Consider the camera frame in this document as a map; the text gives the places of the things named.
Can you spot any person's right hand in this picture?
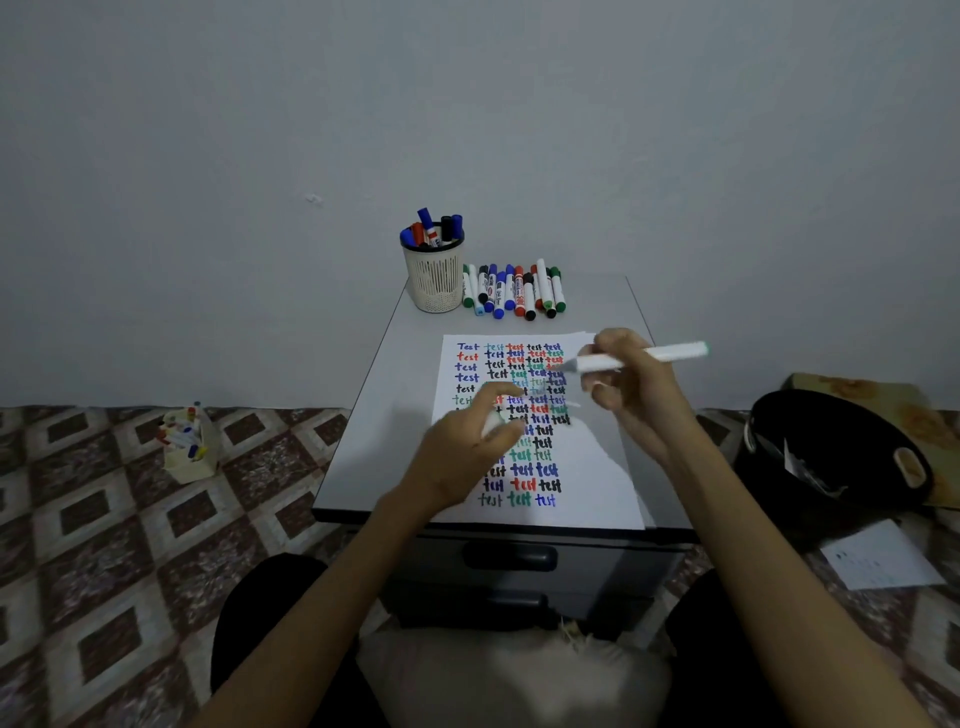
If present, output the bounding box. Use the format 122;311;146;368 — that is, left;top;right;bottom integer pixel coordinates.
577;327;703;466

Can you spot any person's left hand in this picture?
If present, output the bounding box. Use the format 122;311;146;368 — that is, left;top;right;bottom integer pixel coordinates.
382;380;528;520

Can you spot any slim white marker green end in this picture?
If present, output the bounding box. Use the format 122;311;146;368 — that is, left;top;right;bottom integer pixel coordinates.
558;341;710;375

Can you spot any white paper with colored writing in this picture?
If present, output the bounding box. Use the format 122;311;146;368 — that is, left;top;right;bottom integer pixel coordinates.
431;332;648;532

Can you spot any row of colored markers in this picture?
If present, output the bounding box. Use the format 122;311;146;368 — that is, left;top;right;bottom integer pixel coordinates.
461;258;568;322

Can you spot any person's left forearm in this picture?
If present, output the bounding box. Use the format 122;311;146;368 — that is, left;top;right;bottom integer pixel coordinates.
191;487;436;728

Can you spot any person's right forearm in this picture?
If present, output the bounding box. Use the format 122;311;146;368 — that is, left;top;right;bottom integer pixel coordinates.
659;427;935;728

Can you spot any person's left leg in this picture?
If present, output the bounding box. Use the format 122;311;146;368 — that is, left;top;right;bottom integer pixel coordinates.
209;553;376;728

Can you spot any person's leg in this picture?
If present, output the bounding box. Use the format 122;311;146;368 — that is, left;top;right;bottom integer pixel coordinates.
209;553;376;728
663;569;796;728

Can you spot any person's right leg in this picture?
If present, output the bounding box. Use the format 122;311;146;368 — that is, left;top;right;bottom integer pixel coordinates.
663;569;796;728

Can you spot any black plastic bucket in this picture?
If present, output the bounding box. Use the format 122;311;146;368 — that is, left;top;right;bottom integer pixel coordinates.
738;389;935;541

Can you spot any grey drawer cabinet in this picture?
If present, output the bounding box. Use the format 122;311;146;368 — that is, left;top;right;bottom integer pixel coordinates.
312;273;699;639

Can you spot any beige mesh cup black rim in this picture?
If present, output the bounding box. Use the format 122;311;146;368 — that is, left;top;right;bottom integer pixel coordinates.
399;224;466;315

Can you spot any beige fuzzy cloth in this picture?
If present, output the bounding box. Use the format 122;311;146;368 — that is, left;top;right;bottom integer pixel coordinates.
356;626;673;728

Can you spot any yellow floral cushion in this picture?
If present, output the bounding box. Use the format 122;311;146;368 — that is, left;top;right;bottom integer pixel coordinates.
783;372;960;511

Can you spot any small cream box of pens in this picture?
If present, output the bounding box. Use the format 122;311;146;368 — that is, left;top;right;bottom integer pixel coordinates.
155;401;221;485

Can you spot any white sheet with faint marks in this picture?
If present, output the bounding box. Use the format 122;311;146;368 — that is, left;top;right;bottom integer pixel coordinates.
819;518;946;592

